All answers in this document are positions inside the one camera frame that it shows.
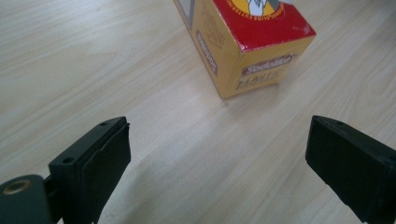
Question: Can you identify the yellow and red cardboard box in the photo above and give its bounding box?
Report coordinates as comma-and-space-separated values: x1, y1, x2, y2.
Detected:
173, 0, 318, 100

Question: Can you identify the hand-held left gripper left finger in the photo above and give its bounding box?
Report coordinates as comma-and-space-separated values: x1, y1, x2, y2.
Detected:
48, 116, 132, 224

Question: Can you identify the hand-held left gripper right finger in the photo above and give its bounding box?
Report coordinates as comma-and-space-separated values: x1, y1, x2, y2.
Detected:
304, 115, 396, 224

